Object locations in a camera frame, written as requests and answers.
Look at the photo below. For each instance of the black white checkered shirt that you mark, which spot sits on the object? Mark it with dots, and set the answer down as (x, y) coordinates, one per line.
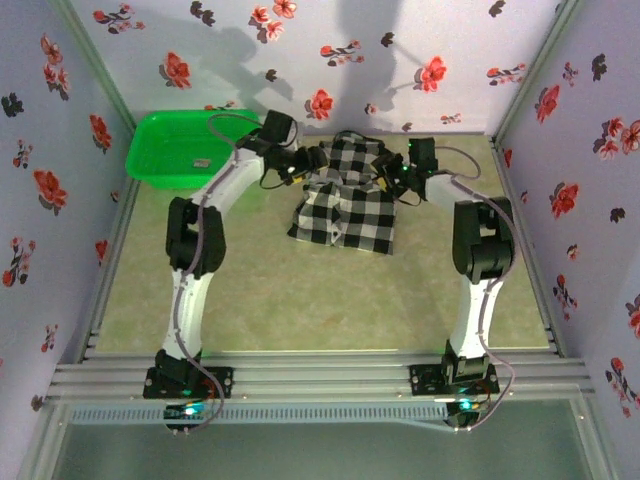
(360, 220)

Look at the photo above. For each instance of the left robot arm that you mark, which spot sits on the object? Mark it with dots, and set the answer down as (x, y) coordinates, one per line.
(187, 310)

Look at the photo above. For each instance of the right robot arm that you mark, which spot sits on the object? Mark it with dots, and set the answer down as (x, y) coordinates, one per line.
(475, 310)

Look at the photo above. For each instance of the small label sticker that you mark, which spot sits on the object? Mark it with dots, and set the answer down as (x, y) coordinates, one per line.
(201, 163)

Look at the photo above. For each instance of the green plastic basket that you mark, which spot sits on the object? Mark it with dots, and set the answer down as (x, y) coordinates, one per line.
(160, 150)

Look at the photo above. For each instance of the aluminium corner post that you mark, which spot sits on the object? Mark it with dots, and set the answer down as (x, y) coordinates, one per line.
(94, 55)
(543, 55)

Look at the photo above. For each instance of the aluminium side rail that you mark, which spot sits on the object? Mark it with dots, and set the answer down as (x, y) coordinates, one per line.
(117, 235)

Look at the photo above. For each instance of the aluminium rail beam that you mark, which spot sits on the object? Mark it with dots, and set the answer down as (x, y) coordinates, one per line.
(320, 375)

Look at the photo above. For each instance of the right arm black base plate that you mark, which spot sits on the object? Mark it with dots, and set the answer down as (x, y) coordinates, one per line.
(425, 380)

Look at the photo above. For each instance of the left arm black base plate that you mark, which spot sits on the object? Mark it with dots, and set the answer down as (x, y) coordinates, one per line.
(222, 382)

